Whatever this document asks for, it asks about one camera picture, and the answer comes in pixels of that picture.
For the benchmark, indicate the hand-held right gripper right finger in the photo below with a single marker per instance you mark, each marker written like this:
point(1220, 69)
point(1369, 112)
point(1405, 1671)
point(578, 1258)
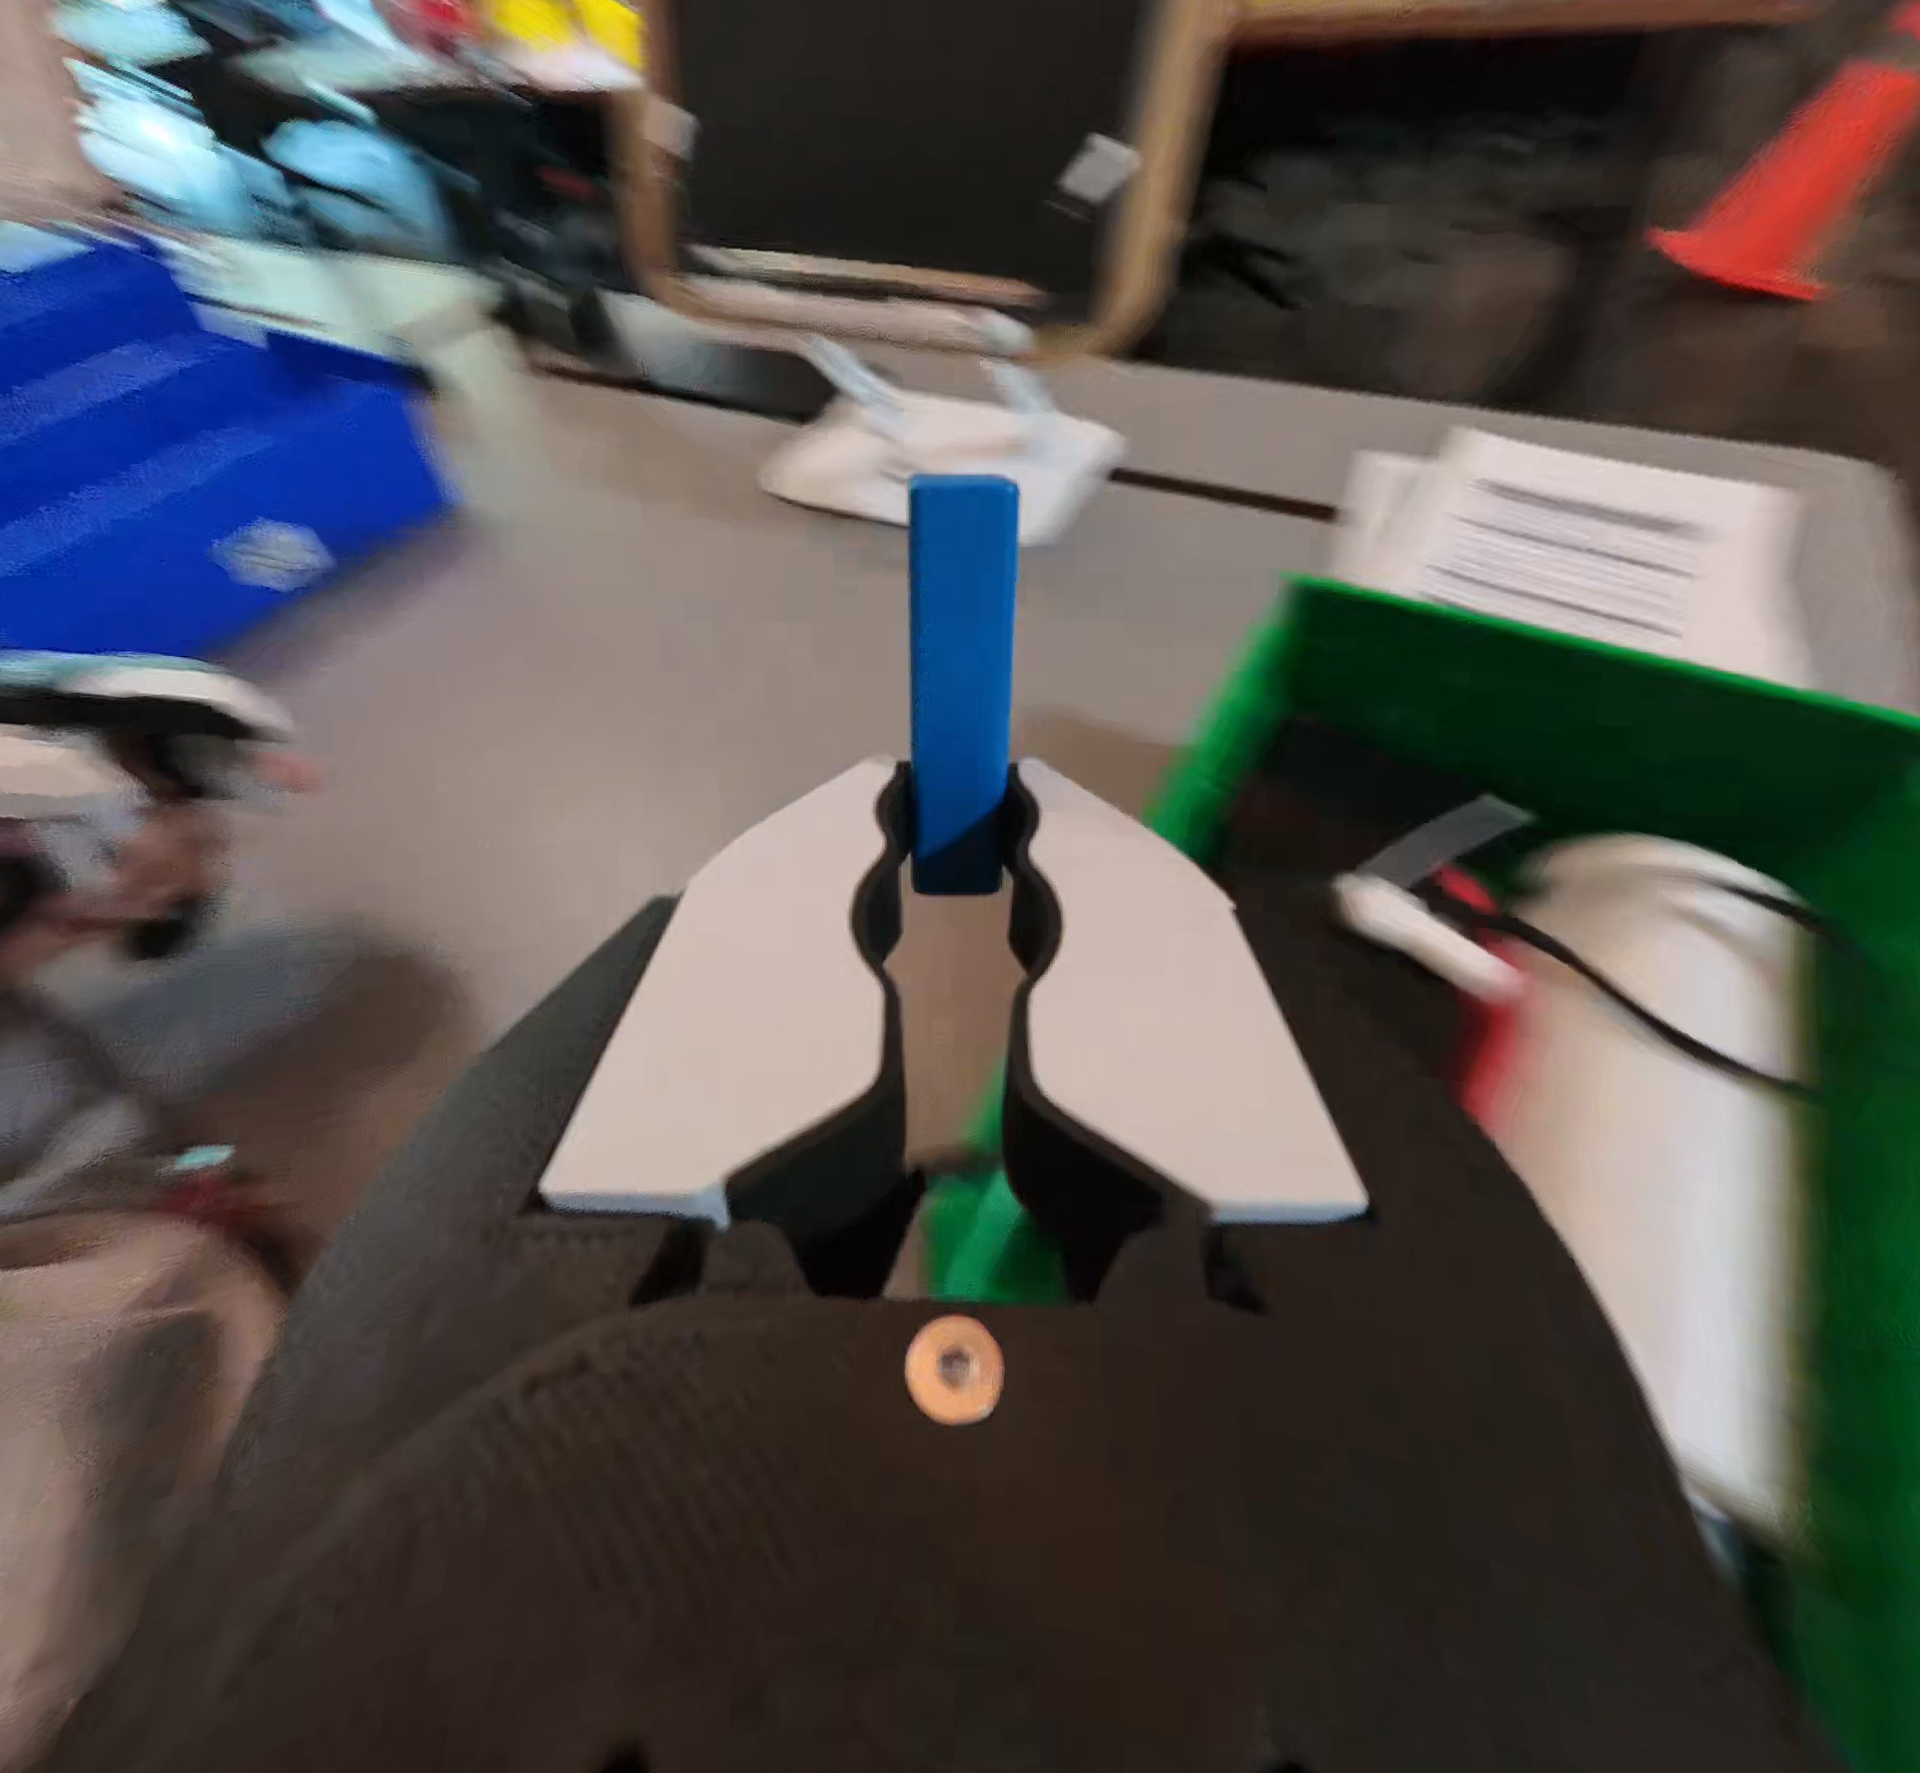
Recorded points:
point(1172, 1040)

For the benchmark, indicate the white panel stand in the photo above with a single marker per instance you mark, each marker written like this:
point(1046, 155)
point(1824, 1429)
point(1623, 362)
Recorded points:
point(930, 455)

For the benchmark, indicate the green plastic bin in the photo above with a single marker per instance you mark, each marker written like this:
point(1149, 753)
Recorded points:
point(1501, 707)

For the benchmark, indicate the blue wooden block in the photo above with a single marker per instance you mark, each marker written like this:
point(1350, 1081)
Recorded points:
point(963, 665)

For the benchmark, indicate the blue plastic bin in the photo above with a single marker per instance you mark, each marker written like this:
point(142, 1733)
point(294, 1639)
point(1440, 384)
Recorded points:
point(195, 483)

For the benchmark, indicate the printed paper sheet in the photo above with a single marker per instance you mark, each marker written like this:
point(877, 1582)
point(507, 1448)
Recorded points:
point(1589, 542)

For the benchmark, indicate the person's left hand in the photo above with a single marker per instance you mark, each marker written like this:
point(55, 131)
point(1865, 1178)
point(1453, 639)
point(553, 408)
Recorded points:
point(195, 872)

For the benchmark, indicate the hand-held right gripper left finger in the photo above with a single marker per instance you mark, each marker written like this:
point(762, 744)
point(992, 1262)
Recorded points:
point(736, 1040)

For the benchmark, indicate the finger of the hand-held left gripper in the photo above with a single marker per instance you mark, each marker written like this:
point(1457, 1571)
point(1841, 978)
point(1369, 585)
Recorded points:
point(136, 701)

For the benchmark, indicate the wooden desk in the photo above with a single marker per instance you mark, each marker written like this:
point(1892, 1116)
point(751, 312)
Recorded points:
point(1501, 10)

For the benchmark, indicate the white plug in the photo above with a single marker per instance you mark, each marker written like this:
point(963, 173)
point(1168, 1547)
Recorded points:
point(1409, 925)

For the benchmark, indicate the orange traffic cone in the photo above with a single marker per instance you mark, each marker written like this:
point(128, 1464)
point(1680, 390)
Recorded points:
point(1784, 198)

